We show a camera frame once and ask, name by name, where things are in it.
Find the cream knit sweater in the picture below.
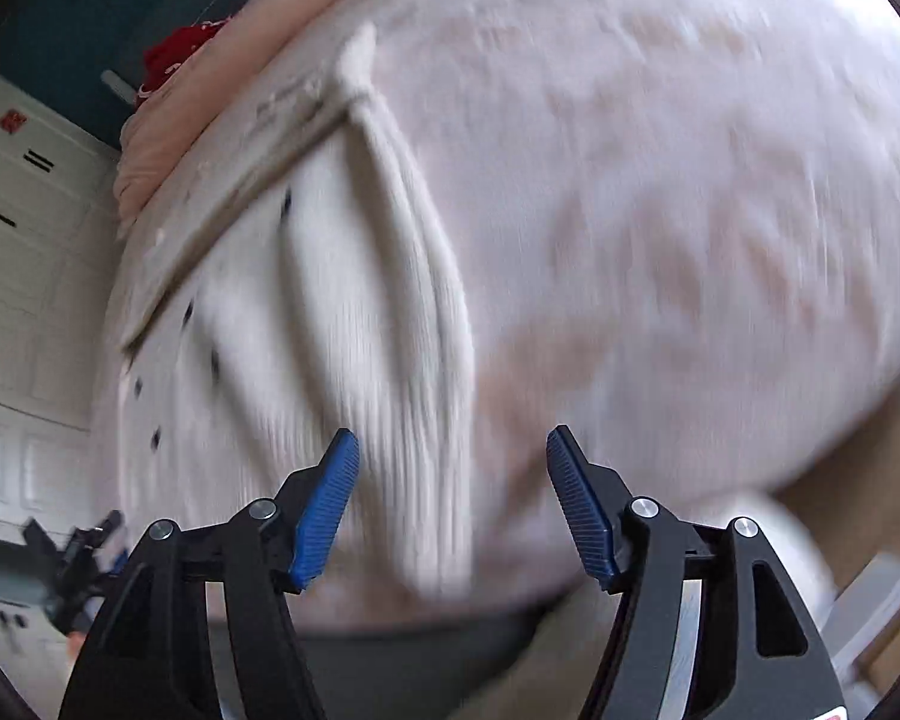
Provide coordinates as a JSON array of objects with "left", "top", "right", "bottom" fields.
[{"left": 94, "top": 21, "right": 485, "bottom": 605}]

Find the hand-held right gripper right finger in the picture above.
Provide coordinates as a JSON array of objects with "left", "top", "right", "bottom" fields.
[{"left": 546, "top": 424, "right": 848, "bottom": 720}]

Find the pink duvet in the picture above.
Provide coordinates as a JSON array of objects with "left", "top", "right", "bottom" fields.
[{"left": 112, "top": 0, "right": 421, "bottom": 233}]

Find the pink floral bed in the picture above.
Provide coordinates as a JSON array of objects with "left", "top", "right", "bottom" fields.
[{"left": 90, "top": 0, "right": 900, "bottom": 623}]

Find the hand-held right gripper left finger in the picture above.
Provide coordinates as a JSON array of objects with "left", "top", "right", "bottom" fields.
[{"left": 58, "top": 427, "right": 362, "bottom": 720}]

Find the red cloth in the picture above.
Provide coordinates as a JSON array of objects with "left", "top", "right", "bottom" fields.
[{"left": 142, "top": 19, "right": 233, "bottom": 95}]

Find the light grey furniture piece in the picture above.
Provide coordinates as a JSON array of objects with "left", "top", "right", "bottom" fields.
[{"left": 829, "top": 551, "right": 900, "bottom": 680}]

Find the white wardrobe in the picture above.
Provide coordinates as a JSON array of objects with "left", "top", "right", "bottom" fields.
[{"left": 0, "top": 64, "right": 132, "bottom": 683}]

